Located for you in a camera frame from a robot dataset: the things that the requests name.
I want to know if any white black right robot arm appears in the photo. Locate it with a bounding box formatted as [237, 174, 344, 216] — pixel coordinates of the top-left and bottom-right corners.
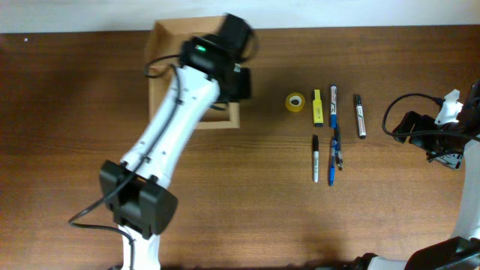
[344, 82, 479, 270]

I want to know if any brown cardboard box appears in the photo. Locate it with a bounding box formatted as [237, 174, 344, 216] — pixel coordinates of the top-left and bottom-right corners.
[145, 16, 240, 130]

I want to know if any blue whiteboard marker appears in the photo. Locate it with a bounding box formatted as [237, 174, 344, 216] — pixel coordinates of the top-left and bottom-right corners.
[330, 85, 338, 129]

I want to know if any black sharpie marker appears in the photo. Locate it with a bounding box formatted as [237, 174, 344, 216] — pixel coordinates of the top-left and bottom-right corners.
[312, 135, 320, 183]

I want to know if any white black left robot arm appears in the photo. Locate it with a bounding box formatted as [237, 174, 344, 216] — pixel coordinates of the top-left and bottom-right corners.
[99, 14, 255, 269]

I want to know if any black whiteboard marker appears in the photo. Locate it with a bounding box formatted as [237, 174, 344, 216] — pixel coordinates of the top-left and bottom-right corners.
[355, 94, 367, 139]

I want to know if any yellow highlighter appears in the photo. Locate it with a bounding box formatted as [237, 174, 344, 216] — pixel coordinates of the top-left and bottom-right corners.
[312, 89, 324, 127]

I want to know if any blue ballpoint pen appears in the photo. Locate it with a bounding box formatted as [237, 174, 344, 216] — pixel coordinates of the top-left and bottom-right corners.
[328, 137, 337, 186]

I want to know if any dark ballpoint pen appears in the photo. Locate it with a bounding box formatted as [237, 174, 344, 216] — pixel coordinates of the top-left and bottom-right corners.
[334, 124, 344, 170]

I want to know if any yellow tape roll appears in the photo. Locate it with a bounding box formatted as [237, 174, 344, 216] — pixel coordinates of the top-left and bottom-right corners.
[285, 92, 305, 113]

